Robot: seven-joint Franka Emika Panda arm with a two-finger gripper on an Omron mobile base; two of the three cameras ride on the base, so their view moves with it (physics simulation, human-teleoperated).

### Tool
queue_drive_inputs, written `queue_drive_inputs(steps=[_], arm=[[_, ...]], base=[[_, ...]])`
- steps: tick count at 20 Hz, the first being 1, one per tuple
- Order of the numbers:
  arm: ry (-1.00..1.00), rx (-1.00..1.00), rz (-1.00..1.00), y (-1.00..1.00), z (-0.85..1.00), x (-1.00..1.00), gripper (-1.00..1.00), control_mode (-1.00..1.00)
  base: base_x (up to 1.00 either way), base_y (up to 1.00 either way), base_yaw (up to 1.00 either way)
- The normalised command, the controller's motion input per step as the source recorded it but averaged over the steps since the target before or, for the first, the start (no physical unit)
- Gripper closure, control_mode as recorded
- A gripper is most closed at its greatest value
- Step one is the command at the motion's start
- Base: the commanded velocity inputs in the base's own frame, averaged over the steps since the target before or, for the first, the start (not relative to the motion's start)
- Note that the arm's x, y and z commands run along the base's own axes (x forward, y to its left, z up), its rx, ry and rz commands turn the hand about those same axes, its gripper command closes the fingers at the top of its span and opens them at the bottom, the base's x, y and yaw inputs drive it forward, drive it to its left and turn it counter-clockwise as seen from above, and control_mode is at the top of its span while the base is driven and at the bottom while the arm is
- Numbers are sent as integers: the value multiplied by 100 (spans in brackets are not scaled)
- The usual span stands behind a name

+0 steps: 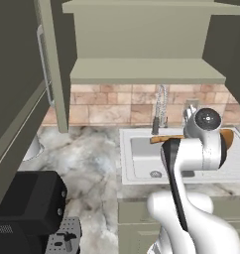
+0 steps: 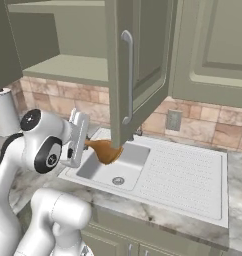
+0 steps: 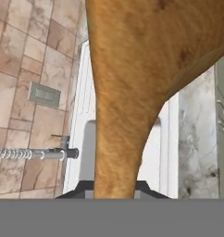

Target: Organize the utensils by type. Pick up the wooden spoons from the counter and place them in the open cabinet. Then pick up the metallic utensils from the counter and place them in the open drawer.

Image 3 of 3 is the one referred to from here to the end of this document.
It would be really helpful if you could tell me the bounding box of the grey wall socket plate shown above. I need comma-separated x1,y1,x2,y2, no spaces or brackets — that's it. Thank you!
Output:
27,81,62,109

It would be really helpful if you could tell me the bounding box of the chrome spring tap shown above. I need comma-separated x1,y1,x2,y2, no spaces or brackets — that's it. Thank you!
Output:
0,134,81,162

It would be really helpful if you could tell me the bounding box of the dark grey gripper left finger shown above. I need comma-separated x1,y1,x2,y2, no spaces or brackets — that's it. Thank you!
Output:
56,180,95,200

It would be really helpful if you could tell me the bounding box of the white sink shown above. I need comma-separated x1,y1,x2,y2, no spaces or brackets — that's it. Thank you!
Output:
62,40,180,200

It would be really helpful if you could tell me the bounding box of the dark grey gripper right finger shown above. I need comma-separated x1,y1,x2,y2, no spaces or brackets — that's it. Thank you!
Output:
133,180,171,200

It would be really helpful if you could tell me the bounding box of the grey-green cupboard run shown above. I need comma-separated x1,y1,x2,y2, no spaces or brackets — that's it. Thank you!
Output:
213,55,224,200

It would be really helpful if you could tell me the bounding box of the wooden spoon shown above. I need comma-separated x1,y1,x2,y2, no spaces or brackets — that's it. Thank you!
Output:
85,0,224,200

